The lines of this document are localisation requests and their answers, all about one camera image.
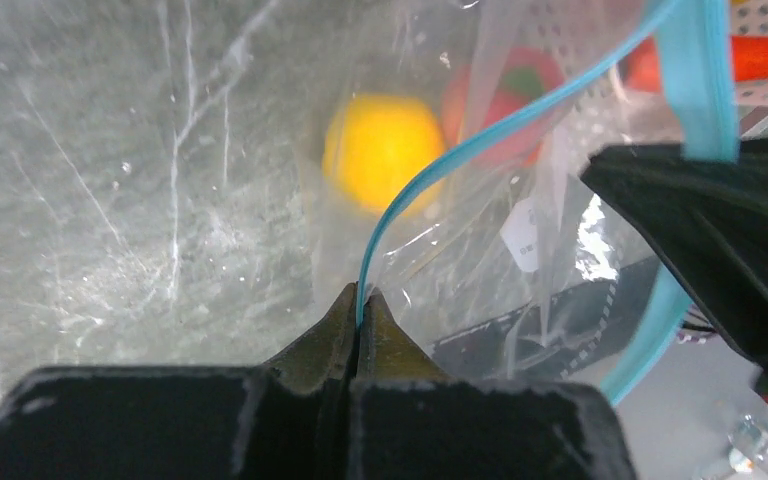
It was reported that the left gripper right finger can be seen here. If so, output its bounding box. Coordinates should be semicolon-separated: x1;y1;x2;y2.
346;293;636;479

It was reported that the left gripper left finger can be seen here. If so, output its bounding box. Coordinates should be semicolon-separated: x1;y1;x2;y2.
0;284;357;479

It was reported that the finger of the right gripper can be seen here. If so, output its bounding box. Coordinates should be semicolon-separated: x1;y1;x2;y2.
582;138;768;396

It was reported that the white perforated plastic basket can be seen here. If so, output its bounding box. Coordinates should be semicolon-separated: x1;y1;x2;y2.
511;1;768;149

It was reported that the yellow lemon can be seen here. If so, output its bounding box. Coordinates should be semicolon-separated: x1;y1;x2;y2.
321;93;445;215

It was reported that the clear zip top bag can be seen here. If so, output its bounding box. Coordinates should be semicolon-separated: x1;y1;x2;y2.
0;1;738;400

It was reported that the orange carrot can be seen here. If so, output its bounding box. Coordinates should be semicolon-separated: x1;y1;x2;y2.
624;35;768;93

